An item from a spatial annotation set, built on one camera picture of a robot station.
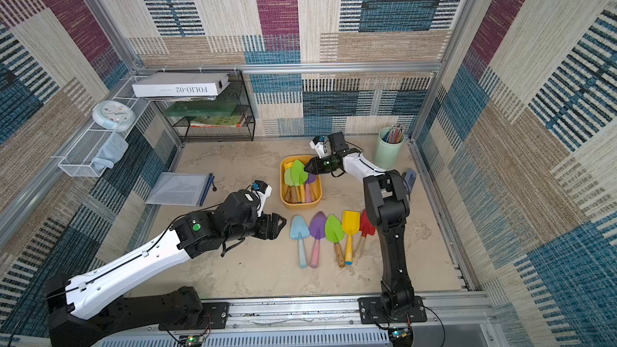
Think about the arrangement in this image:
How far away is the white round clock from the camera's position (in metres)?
0.74

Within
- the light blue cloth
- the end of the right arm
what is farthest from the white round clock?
the end of the right arm

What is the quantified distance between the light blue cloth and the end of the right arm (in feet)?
2.01

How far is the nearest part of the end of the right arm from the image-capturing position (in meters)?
0.81

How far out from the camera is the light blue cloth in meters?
0.66

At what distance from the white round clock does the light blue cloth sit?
3 cm

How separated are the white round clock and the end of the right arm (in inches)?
24.5
